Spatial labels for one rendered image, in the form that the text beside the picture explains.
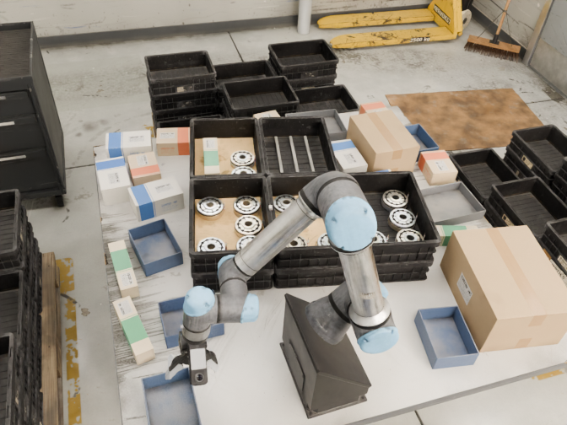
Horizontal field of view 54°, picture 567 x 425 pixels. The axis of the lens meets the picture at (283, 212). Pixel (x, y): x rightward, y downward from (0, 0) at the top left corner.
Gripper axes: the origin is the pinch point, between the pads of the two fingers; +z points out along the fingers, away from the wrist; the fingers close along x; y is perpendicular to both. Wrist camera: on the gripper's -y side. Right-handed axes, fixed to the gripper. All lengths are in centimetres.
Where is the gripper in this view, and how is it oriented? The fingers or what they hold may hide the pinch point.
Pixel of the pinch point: (192, 377)
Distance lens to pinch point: 171.4
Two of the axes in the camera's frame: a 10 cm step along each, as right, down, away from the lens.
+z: -1.7, 7.3, 6.6
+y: -2.7, -6.8, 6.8
